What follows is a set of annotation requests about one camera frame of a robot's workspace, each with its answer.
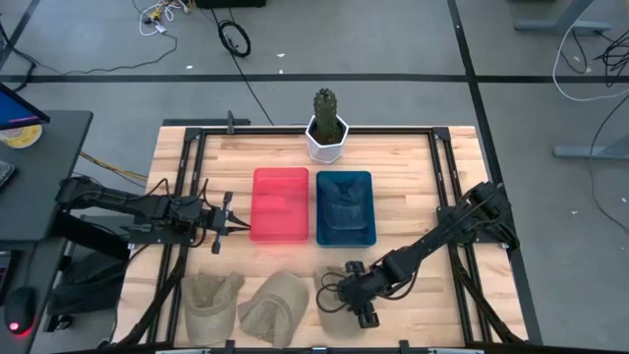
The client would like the black floor box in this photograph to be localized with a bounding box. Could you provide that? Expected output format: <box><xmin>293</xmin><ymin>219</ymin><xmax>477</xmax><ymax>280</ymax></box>
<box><xmin>195</xmin><ymin>0</ymin><xmax>267</xmax><ymax>10</ymax></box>

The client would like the long white floor cable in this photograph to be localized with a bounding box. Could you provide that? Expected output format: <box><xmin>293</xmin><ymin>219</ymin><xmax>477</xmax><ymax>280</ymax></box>
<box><xmin>552</xmin><ymin>19</ymin><xmax>629</xmax><ymax>103</ymax></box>

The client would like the black computer mouse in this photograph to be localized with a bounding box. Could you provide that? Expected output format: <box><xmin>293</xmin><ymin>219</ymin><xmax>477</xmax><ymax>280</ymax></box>
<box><xmin>3</xmin><ymin>286</ymin><xmax>38</xmax><ymax>336</ymax></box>

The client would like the green cactus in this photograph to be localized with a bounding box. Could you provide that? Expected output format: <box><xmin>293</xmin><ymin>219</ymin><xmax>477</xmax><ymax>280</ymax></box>
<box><xmin>313</xmin><ymin>88</ymin><xmax>340</xmax><ymax>142</ymax></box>

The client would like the black cable tangle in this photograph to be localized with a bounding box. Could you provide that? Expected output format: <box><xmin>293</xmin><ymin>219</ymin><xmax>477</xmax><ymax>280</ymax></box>
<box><xmin>593</xmin><ymin>29</ymin><xmax>629</xmax><ymax>89</ymax></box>

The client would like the beige fabric cap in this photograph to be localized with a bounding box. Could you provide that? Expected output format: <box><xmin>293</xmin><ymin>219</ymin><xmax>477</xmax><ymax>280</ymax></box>
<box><xmin>313</xmin><ymin>265</ymin><xmax>368</xmax><ymax>338</ymax></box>
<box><xmin>321</xmin><ymin>177</ymin><xmax>370</xmax><ymax>231</ymax></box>
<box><xmin>180</xmin><ymin>270</ymin><xmax>246</xmax><ymax>346</ymax></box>
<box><xmin>237</xmin><ymin>270</ymin><xmax>311</xmax><ymax>349</ymax></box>

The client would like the blue translucent plastic bin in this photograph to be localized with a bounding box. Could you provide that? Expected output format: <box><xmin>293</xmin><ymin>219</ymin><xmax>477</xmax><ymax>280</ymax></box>
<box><xmin>315</xmin><ymin>170</ymin><xmax>378</xmax><ymax>248</ymax></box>

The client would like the round yellow disc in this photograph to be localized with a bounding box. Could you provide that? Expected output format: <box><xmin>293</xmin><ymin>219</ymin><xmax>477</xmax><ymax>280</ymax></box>
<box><xmin>0</xmin><ymin>123</ymin><xmax>44</xmax><ymax>149</ymax></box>

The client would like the thin black floor cable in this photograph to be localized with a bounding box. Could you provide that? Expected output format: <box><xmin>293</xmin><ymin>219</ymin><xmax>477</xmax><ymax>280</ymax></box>
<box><xmin>588</xmin><ymin>92</ymin><xmax>629</xmax><ymax>222</ymax></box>

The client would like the computer monitor with blue screen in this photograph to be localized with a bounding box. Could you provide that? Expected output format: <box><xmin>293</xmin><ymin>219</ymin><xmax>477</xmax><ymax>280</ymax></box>
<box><xmin>0</xmin><ymin>82</ymin><xmax>51</xmax><ymax>132</ymax></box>

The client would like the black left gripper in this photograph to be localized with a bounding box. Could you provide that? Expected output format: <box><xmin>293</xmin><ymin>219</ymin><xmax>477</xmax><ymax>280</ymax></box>
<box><xmin>199</xmin><ymin>191</ymin><xmax>252</xmax><ymax>255</ymax></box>

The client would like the black coiled floor cable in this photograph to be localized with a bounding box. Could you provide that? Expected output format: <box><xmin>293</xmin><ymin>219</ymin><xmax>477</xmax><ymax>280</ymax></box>
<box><xmin>210</xmin><ymin>8</ymin><xmax>275</xmax><ymax>127</ymax></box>

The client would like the long black floor cable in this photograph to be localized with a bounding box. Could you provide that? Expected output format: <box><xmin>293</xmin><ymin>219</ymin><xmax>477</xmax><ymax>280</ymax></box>
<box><xmin>0</xmin><ymin>19</ymin><xmax>179</xmax><ymax>92</ymax></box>

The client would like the black desk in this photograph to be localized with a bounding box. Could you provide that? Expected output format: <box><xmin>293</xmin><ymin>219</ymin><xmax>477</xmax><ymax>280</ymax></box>
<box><xmin>0</xmin><ymin>110</ymin><xmax>94</xmax><ymax>340</ymax></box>

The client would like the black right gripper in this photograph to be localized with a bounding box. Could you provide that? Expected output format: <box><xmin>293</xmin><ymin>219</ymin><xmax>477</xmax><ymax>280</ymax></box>
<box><xmin>337</xmin><ymin>261</ymin><xmax>387</xmax><ymax>329</ymax></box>

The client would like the black aluminium table frame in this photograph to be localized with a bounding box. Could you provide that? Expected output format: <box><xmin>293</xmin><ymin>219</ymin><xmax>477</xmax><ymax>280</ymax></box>
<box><xmin>112</xmin><ymin>125</ymin><xmax>530</xmax><ymax>346</ymax></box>

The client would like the pink translucent plastic bin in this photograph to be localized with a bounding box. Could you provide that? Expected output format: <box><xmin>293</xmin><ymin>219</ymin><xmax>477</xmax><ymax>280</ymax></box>
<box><xmin>249</xmin><ymin>166</ymin><xmax>311</xmax><ymax>245</ymax></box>

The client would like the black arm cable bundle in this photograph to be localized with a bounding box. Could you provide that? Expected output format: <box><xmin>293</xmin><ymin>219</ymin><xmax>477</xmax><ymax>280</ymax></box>
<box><xmin>449</xmin><ymin>243</ymin><xmax>525</xmax><ymax>344</ymax></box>
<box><xmin>115</xmin><ymin>243</ymin><xmax>191</xmax><ymax>345</ymax></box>

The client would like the yellow cable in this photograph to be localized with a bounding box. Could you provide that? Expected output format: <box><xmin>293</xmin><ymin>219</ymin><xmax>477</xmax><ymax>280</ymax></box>
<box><xmin>78</xmin><ymin>149</ymin><xmax>148</xmax><ymax>183</ymax></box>

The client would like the white cable bundle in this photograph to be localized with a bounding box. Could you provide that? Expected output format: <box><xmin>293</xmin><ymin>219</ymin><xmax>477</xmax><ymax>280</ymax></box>
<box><xmin>139</xmin><ymin>0</ymin><xmax>191</xmax><ymax>36</ymax></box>

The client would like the white plant pot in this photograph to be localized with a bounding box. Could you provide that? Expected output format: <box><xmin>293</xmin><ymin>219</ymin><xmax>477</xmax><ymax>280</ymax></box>
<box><xmin>305</xmin><ymin>114</ymin><xmax>350</xmax><ymax>165</ymax></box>

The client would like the black office chair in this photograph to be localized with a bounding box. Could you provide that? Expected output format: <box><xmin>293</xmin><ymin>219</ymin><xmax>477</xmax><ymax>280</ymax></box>
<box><xmin>46</xmin><ymin>248</ymin><xmax>130</xmax><ymax>331</ymax></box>

